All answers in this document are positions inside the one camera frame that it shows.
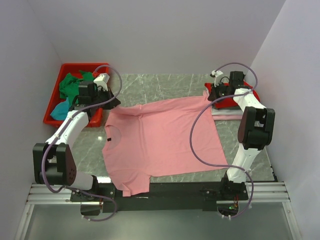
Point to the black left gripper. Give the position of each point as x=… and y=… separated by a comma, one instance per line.
x=112, y=104

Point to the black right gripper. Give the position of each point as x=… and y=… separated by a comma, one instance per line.
x=213, y=95

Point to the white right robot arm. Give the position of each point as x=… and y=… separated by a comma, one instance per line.
x=232, y=96

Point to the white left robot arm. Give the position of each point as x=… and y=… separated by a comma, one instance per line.
x=53, y=161

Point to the folded red t shirt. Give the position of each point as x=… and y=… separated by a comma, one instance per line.
x=225, y=103

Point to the folded grey t shirt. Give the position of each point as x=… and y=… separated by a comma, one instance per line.
x=226, y=109

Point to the green t shirt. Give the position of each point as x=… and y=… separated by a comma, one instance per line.
x=69, y=86

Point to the blue t shirt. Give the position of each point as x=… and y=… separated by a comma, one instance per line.
x=60, y=112

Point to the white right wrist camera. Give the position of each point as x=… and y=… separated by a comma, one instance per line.
x=216, y=74

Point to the aluminium frame rail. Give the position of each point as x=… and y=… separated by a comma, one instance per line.
x=49, y=216

